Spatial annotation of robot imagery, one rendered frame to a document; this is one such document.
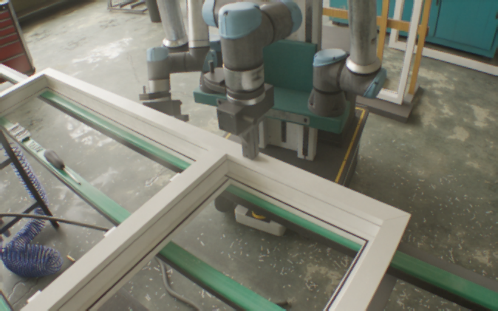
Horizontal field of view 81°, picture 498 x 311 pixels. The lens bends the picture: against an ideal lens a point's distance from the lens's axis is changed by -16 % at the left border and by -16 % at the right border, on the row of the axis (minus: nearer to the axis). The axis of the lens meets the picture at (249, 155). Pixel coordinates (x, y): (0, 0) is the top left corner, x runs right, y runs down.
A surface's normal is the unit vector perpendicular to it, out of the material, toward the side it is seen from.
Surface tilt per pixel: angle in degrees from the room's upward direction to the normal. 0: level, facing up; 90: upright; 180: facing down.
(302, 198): 90
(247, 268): 0
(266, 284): 0
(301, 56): 90
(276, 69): 90
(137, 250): 90
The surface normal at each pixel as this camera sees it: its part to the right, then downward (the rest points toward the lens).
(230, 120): -0.59, 0.55
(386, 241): -0.07, -0.77
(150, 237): 0.80, 0.33
